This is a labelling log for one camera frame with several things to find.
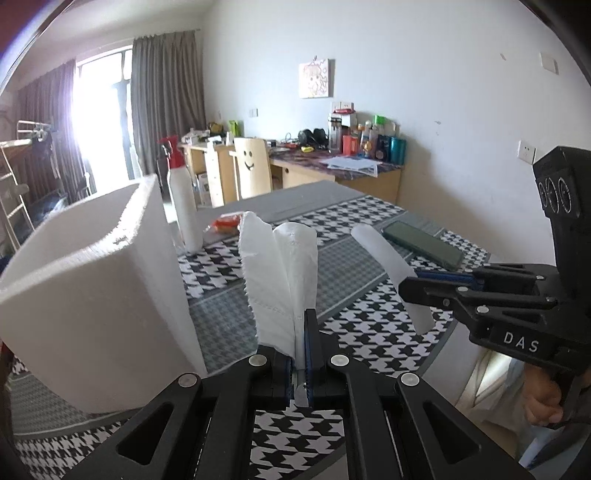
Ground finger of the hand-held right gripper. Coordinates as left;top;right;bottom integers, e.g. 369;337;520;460
398;276;559;341
413;262;562;296

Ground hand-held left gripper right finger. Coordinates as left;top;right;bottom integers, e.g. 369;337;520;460
305;308;536;480

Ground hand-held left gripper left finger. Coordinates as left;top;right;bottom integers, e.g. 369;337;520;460
60;308;306;480

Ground white foam strip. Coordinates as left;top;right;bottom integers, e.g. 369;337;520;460
350;224;435;334

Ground white tissue paper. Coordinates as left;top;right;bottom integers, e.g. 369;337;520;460
238;211;319;407

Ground white foam box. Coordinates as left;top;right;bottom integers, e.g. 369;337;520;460
0;174;208;415

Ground person's right hand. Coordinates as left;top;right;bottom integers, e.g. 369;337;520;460
524;369;567;428

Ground black phone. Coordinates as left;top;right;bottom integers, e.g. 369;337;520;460
382;220;464;271

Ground houndstooth tablecloth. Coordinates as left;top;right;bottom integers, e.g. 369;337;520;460
9;180;492;480

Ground wooden desk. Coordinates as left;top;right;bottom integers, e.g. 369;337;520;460
178;141;403;206

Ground person's light clothing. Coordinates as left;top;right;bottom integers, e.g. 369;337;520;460
457;348;528;459

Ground printed papers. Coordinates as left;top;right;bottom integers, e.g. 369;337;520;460
325;155;380;177

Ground cluster of toiletry bottles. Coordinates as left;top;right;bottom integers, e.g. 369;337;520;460
328;111;408;165

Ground red snack packet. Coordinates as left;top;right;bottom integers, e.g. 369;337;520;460
205;213;244;233

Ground white pump bottle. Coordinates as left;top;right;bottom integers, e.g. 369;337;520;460
159;135;205;254

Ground plain wooden chair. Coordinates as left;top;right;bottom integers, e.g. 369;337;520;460
206;141;238;208

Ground brown curtain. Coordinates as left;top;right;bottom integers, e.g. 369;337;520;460
16;59;91;204
130;30;207;176

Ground glass balcony door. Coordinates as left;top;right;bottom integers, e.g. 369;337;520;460
74;48;139;185

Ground wall poster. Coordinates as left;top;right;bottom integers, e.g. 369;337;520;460
298;58;334;99

